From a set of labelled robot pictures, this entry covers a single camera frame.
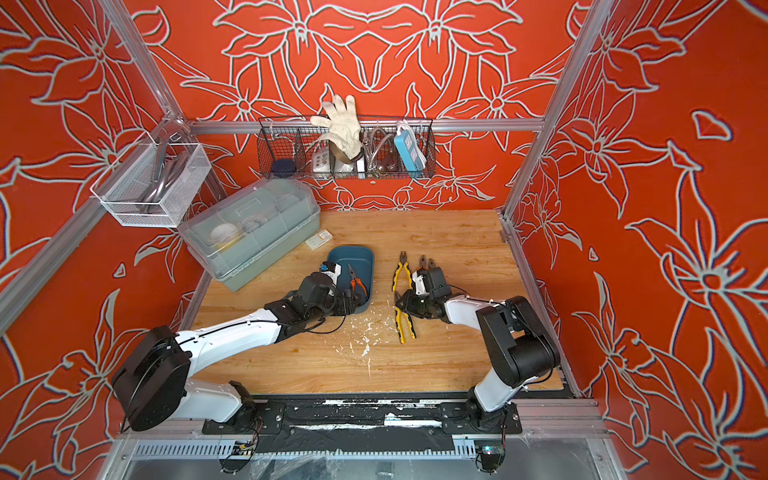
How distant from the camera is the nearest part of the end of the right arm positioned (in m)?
0.71

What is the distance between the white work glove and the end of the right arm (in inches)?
17.5

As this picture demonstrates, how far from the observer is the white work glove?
2.93ft
